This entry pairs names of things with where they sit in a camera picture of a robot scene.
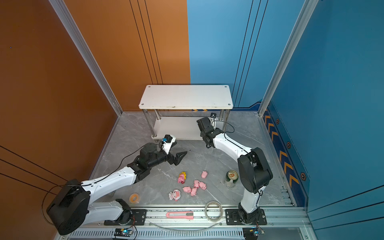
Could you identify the pink white round character toy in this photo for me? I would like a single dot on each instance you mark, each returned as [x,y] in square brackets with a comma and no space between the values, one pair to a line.
[175,195]

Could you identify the orange tape roll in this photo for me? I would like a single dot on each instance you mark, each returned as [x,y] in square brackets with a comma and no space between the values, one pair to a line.
[134,198]

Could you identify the pink utility knife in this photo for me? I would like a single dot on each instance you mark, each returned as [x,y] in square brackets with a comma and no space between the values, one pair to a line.
[188,215]

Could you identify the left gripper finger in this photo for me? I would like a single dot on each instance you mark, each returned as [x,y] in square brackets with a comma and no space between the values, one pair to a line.
[168,147]
[179,156]

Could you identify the pink pig toy bottom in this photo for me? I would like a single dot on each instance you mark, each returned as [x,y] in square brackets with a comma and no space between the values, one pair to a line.
[193,192]

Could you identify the right circuit board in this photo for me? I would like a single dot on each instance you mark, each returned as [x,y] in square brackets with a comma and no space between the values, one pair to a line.
[251,233]

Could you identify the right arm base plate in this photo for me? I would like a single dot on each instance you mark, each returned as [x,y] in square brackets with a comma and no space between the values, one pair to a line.
[241,217]

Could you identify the small pink pig toy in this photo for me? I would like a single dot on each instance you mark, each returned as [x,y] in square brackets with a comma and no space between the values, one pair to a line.
[204,174]

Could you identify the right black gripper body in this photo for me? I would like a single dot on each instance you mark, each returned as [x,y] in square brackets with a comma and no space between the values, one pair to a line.
[201,133]

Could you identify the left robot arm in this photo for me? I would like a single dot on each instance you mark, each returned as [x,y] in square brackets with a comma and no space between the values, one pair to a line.
[76,203]

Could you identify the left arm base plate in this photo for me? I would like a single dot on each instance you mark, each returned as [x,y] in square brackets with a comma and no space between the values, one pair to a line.
[128,218]

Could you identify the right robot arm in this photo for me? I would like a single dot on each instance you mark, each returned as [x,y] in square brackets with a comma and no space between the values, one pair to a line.
[255,173]

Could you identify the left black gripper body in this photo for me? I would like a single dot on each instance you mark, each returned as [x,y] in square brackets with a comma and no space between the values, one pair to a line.
[161,158]

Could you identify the coiled clear tube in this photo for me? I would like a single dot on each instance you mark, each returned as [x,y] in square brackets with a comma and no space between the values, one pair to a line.
[213,211]

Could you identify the pink pig toy right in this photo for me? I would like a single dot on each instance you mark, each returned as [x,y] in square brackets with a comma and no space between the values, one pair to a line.
[202,186]

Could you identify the left circuit board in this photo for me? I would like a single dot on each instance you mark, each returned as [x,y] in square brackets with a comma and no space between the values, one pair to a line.
[123,233]

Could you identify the white two-tier shelf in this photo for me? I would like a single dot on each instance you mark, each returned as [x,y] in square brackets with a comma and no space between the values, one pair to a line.
[201,98]

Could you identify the pink pig toy left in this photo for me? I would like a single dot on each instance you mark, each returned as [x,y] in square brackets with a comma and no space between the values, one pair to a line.
[187,189]

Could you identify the circuit board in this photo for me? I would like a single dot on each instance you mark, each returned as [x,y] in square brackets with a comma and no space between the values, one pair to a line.
[123,233]
[251,233]

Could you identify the pink yellow figure toy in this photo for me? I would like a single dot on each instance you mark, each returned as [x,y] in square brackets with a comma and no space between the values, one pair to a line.
[182,177]

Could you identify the pink pig toy middle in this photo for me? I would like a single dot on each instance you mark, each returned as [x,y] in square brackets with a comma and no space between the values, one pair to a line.
[196,184]

